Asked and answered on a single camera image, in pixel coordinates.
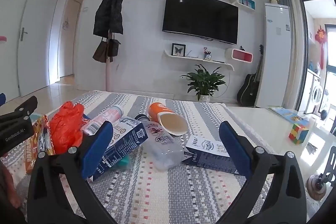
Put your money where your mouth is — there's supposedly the black acoustic guitar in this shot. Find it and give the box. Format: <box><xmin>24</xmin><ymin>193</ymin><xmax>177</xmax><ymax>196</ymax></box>
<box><xmin>237</xmin><ymin>45</ymin><xmax>264</xmax><ymax>106</ymax></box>

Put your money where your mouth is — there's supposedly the orange paper cup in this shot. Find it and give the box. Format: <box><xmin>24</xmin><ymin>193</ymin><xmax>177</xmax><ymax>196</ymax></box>
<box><xmin>148</xmin><ymin>102</ymin><xmax>189</xmax><ymax>136</ymax></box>

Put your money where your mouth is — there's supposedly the brown handbag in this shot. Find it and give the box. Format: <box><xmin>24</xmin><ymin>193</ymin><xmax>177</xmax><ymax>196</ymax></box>
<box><xmin>92</xmin><ymin>36</ymin><xmax>108</xmax><ymax>64</ymax></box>

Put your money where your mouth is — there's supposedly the blue and white carton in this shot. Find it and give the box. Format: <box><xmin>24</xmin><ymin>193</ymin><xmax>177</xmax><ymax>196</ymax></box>
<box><xmin>182</xmin><ymin>136</ymin><xmax>246</xmax><ymax>174</ymax></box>

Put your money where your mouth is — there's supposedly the dark blue milk carton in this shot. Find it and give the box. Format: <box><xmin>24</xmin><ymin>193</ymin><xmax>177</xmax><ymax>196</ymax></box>
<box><xmin>92</xmin><ymin>117</ymin><xmax>149</xmax><ymax>180</ymax></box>

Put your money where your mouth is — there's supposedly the clear plastic bottle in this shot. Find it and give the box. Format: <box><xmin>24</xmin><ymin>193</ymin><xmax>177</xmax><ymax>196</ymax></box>
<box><xmin>134</xmin><ymin>114</ymin><xmax>184</xmax><ymax>170</ymax></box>

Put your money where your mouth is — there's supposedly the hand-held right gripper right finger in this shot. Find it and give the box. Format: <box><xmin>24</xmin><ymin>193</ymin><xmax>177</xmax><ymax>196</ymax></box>
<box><xmin>218</xmin><ymin>121</ymin><xmax>307</xmax><ymax>224</ymax></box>

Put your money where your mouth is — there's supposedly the white refrigerator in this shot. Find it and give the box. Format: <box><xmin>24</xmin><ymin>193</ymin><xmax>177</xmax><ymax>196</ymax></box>
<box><xmin>256</xmin><ymin>3</ymin><xmax>292</xmax><ymax>109</ymax></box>

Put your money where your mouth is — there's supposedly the red knot wall hanging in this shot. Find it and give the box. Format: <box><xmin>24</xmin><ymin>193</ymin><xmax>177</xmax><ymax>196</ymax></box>
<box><xmin>315</xmin><ymin>26</ymin><xmax>326</xmax><ymax>69</ymax></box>

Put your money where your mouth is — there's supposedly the black handbag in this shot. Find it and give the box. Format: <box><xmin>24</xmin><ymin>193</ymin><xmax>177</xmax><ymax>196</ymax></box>
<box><xmin>106</xmin><ymin>32</ymin><xmax>121</xmax><ymax>58</ymax></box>

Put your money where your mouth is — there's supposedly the green potted plant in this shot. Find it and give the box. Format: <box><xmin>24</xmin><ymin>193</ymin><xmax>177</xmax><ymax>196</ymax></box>
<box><xmin>181</xmin><ymin>64</ymin><xmax>227</xmax><ymax>102</ymax></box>

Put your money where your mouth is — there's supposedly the white door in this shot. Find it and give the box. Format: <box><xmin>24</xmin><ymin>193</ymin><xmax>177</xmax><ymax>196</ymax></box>
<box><xmin>18</xmin><ymin>0</ymin><xmax>63</xmax><ymax>98</ymax></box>

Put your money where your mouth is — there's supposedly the red oval box shelf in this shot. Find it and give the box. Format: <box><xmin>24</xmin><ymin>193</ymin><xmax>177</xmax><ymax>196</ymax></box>
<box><xmin>227</xmin><ymin>48</ymin><xmax>254</xmax><ymax>63</ymax></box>

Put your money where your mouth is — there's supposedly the low curved white wall shelf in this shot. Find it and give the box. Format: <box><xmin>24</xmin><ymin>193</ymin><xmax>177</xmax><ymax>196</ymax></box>
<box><xmin>163</xmin><ymin>49</ymin><xmax>235</xmax><ymax>71</ymax></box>

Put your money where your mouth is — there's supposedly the small teal box shelf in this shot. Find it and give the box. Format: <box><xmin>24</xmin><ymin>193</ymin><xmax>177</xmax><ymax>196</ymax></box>
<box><xmin>238</xmin><ymin>0</ymin><xmax>256</xmax><ymax>11</ymax></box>

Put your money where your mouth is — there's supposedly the pink plastic bottle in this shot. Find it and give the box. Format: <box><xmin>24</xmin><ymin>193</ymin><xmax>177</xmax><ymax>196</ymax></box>
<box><xmin>80</xmin><ymin>105</ymin><xmax>124</xmax><ymax>136</ymax></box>

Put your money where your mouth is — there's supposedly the white washing machine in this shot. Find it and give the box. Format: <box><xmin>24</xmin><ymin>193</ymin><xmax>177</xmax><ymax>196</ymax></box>
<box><xmin>304</xmin><ymin>70</ymin><xmax>324</xmax><ymax>113</ymax></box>

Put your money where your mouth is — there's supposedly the person's left hand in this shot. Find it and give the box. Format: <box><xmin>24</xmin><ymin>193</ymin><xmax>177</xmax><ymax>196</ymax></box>
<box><xmin>0</xmin><ymin>161</ymin><xmax>15</xmax><ymax>211</ymax></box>

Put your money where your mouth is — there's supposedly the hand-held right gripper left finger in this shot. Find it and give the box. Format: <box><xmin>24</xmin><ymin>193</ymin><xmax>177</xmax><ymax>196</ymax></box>
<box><xmin>26</xmin><ymin>120</ymin><xmax>124</xmax><ymax>224</ymax></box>

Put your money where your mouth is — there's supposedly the orange plastic bag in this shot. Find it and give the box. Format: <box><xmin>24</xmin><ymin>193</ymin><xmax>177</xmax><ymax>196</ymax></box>
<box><xmin>49</xmin><ymin>101</ymin><xmax>85</xmax><ymax>155</ymax></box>

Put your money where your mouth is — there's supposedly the black padded coat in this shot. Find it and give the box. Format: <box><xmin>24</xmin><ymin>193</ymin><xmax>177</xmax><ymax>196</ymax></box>
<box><xmin>93</xmin><ymin>0</ymin><xmax>128</xmax><ymax>38</ymax></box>

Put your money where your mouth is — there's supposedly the orange snack packet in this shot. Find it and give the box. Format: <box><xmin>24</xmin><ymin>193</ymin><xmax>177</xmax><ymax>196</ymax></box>
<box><xmin>25</xmin><ymin>114</ymin><xmax>55</xmax><ymax>174</ymax></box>

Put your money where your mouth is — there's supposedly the black flat television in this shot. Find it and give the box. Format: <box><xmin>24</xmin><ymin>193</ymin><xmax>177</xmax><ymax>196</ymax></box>
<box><xmin>162</xmin><ymin>0</ymin><xmax>239</xmax><ymax>45</ymax></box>

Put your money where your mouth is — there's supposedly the striped woven tablecloth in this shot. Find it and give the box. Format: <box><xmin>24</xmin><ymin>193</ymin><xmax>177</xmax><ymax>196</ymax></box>
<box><xmin>0</xmin><ymin>90</ymin><xmax>276</xmax><ymax>224</ymax></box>

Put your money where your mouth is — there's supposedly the teal plastic item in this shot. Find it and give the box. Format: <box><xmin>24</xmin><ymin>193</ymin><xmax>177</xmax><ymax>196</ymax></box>
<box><xmin>115</xmin><ymin>154</ymin><xmax>132</xmax><ymax>169</ymax></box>

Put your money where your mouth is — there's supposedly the framed butterfly picture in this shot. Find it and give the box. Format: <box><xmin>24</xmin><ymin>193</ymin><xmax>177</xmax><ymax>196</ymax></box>
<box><xmin>172</xmin><ymin>43</ymin><xmax>186</xmax><ymax>57</ymax></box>

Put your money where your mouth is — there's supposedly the pink coat rack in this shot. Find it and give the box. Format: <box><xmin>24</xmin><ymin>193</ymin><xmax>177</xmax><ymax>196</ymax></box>
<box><xmin>101</xmin><ymin>0</ymin><xmax>132</xmax><ymax>92</ymax></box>

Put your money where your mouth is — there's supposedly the blue picture booklet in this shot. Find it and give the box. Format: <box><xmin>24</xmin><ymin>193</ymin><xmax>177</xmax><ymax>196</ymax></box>
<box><xmin>266</xmin><ymin>106</ymin><xmax>310</xmax><ymax>125</ymax></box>

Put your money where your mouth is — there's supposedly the colourful puzzle cube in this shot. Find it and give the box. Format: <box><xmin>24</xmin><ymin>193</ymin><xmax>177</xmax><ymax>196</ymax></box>
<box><xmin>288</xmin><ymin>123</ymin><xmax>310</xmax><ymax>145</ymax></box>

